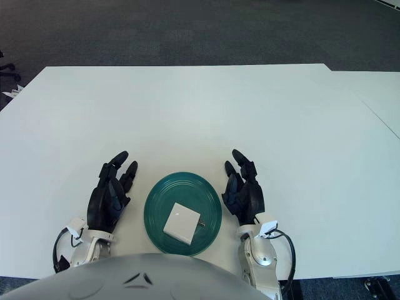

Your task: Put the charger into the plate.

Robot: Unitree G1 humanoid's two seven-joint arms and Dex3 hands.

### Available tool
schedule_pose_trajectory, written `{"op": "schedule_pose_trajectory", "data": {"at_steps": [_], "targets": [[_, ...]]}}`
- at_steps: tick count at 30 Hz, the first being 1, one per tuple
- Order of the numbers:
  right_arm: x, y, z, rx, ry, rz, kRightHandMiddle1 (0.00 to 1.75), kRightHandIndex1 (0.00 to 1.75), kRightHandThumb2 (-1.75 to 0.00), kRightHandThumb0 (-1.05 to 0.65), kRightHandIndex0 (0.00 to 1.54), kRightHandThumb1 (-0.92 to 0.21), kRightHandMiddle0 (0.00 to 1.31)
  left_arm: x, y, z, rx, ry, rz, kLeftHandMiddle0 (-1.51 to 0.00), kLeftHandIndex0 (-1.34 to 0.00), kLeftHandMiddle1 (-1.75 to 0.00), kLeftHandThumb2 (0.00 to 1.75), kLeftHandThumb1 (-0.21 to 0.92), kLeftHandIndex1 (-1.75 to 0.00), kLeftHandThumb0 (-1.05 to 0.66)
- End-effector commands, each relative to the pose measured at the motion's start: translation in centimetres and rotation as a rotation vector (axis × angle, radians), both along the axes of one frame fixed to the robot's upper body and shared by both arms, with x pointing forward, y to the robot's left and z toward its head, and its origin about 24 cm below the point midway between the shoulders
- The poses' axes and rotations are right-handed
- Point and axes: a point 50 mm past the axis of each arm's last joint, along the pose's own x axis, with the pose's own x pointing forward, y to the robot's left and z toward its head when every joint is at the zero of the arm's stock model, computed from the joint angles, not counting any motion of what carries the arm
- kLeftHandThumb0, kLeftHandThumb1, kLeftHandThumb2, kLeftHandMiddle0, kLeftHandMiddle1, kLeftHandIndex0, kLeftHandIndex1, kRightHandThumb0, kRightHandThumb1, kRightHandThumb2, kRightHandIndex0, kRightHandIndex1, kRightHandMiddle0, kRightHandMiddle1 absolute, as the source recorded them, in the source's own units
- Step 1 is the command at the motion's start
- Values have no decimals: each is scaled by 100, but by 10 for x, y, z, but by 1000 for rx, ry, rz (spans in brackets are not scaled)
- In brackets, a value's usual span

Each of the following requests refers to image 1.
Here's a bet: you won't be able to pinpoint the white paper scraps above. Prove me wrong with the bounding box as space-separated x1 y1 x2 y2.
2 84 24 98

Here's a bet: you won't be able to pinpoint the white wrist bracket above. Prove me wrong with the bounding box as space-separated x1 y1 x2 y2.
67 217 88 243
259 220 279 240

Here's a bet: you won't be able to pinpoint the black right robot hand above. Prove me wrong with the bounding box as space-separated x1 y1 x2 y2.
221 149 266 226

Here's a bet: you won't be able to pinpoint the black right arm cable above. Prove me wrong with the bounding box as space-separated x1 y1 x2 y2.
271 229 297 296

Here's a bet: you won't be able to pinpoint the black office chair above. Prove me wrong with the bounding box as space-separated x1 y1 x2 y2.
0 49 22 82

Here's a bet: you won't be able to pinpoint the metal table foot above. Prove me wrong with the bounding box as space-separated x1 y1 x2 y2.
364 276 391 300

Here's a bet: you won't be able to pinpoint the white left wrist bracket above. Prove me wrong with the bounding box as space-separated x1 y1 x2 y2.
67 217 88 243

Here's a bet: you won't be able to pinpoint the green round plate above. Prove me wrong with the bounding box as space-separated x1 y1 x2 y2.
143 171 223 258

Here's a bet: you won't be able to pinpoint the grey robot torso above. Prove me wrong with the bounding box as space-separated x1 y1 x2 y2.
0 252 260 300

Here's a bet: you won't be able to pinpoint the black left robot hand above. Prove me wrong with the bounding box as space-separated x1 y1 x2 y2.
86 150 139 234

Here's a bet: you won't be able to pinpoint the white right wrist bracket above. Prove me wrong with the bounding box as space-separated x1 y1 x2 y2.
259 220 279 240

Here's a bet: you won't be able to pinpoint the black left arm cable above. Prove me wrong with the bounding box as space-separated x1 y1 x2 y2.
52 227 84 274

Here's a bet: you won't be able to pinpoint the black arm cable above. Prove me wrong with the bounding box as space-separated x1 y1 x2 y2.
271 229 297 296
52 227 84 274

